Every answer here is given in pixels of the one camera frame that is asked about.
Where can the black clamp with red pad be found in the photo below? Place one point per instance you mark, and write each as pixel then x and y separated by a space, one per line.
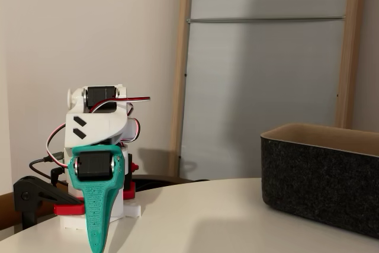
pixel 128 192
pixel 26 193

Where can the light wooden frame post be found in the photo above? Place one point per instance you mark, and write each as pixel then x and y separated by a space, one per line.
pixel 349 57
pixel 180 87

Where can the thin metal rod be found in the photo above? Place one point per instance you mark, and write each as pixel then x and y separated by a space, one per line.
pixel 266 19

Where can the translucent grey frame panel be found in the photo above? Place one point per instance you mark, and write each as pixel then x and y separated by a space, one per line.
pixel 260 87

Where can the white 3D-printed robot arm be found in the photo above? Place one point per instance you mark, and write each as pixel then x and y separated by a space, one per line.
pixel 94 125

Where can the dark grey felt bin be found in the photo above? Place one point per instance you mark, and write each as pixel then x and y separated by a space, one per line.
pixel 319 182

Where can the black angled power plug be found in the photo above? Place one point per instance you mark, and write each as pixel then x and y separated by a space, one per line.
pixel 54 176

